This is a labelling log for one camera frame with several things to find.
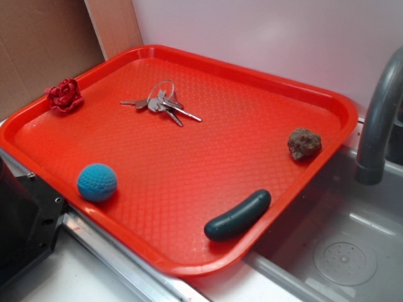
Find red paper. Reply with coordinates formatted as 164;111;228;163
44;78;84;113

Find red plastic tray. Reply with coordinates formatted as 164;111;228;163
1;45;358;277

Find silver key bunch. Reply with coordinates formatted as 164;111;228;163
120;79;202;127

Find dark green toy cucumber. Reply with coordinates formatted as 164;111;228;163
204;189;271;242

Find brown rock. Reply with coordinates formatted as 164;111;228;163
287;128;322;162

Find blue knitted ball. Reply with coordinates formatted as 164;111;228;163
77;164;118;203

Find grey toy sink basin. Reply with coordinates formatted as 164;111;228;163
245;148;402;301

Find grey toy faucet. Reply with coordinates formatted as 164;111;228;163
355;48;402;185

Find brown cardboard panel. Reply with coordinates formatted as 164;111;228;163
1;1;104;120

